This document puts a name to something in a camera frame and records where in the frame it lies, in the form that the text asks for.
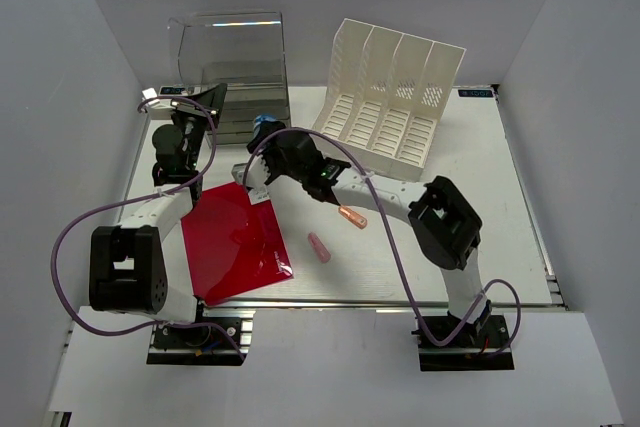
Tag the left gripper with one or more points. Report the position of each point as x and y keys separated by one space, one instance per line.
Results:
x=212 y=98

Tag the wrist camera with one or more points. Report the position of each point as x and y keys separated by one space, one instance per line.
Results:
x=157 y=109
x=252 y=177

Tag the clear plastic drawer cabinet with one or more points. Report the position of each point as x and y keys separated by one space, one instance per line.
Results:
x=245 y=51

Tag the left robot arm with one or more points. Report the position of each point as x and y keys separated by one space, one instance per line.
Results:
x=128 y=272

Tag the pink stapler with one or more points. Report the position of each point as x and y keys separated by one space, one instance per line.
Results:
x=320 y=250

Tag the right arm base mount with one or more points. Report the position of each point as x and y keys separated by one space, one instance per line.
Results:
x=484 y=352

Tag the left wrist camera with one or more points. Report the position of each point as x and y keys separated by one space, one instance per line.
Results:
x=157 y=109

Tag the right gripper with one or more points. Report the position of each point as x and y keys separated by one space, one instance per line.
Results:
x=272 y=174

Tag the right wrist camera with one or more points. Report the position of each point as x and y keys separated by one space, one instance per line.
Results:
x=252 y=177

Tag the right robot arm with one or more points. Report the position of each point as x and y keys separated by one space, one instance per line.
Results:
x=446 y=227

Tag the white file organizer rack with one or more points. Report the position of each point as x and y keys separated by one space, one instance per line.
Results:
x=386 y=94

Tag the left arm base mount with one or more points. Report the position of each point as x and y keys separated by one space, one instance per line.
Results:
x=203 y=346

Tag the red plastic folder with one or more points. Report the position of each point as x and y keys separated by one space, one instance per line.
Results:
x=232 y=245

